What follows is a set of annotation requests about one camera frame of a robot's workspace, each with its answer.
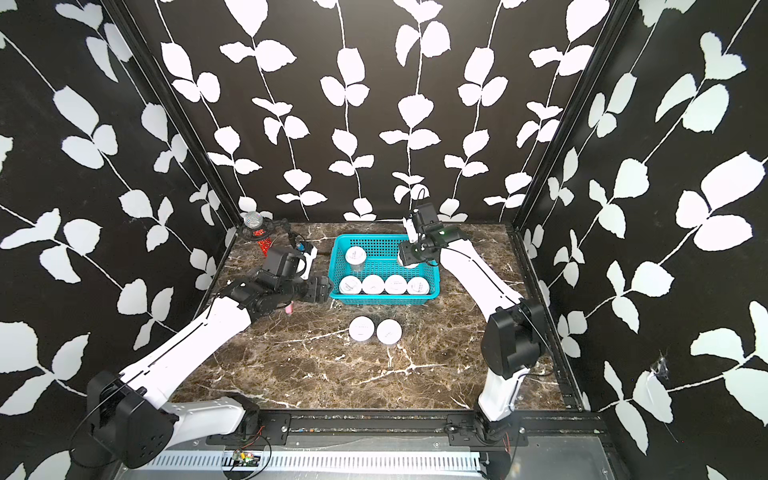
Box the yogurt cup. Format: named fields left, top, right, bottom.
left=339, top=275, right=362, bottom=295
left=407, top=276, right=431, bottom=296
left=361, top=275, right=385, bottom=295
left=348, top=316, right=376, bottom=343
left=344, top=246, right=367, bottom=271
left=397, top=242, right=423, bottom=269
left=384, top=274, right=408, bottom=295
left=376, top=319, right=403, bottom=345

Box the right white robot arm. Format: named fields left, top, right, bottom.
left=398, top=203, right=549, bottom=422

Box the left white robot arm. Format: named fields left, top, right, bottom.
left=83, top=242, right=332, bottom=469

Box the teal plastic basket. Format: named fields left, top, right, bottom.
left=328, top=234, right=440, bottom=305

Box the black mini tripod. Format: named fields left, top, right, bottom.
left=270, top=219, right=334, bottom=257

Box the white vented strip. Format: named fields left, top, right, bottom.
left=138, top=450, right=484, bottom=475

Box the small circuit board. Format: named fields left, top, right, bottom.
left=224, top=451, right=261, bottom=470

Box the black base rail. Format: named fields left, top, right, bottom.
left=208, top=409, right=608, bottom=448

